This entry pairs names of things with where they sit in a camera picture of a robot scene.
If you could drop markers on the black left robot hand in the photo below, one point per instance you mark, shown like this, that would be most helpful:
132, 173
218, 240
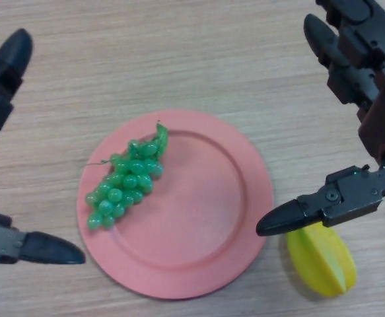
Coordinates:
0, 86

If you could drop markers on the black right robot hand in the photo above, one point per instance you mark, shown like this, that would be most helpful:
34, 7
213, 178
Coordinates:
382, 115

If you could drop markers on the green grape bunch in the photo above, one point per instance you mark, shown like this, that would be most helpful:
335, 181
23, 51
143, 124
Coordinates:
126, 185

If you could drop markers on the pink round plate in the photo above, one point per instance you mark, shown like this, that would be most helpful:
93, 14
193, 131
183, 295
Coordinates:
195, 218

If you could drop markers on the yellow starfruit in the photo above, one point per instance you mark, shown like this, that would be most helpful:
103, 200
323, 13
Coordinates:
321, 264

